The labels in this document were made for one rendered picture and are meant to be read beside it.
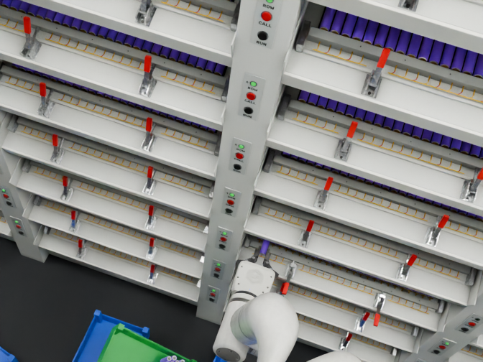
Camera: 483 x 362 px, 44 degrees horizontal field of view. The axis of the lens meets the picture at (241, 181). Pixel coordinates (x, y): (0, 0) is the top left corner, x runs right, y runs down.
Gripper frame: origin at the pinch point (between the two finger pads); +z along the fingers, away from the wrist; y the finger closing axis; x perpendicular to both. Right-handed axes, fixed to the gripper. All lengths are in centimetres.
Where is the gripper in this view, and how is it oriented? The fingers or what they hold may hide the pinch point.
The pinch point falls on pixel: (261, 255)
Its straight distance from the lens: 166.6
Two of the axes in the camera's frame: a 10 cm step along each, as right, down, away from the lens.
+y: -9.5, -3.2, 0.8
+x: -1.6, 6.6, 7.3
